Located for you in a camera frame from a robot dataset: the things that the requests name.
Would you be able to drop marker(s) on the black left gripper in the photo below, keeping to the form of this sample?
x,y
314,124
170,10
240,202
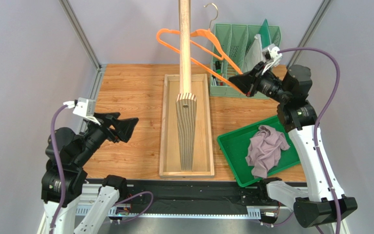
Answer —
x,y
123,127

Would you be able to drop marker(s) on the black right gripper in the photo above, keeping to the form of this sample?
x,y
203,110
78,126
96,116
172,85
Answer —
x,y
254,82

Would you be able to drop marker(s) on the lilac ribbed tank top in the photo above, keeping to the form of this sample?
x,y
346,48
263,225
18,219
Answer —
x,y
264,150

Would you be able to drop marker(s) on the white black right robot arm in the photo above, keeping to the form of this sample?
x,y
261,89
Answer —
x,y
325,201

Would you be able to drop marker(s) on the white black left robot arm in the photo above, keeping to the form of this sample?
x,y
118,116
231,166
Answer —
x,y
63,181

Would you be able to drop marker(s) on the papers in organizer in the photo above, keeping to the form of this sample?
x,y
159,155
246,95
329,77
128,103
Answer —
x,y
255,54

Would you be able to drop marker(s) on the green desk file organizer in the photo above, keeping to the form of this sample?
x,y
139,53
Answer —
x,y
236,41

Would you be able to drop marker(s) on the wooden rack pole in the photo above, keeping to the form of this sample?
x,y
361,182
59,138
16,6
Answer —
x,y
186,97

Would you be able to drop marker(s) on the green plastic tray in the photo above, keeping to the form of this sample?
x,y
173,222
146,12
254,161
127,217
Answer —
x,y
234,146

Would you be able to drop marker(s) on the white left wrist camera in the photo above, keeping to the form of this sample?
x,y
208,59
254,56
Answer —
x,y
83,107

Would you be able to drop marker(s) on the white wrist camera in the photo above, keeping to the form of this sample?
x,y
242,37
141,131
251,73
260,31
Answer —
x,y
83,107
272,57

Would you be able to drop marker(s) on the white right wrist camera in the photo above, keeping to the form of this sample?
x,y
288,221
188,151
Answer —
x,y
272,57

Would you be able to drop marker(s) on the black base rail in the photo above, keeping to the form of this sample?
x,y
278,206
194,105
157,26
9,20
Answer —
x,y
167,197

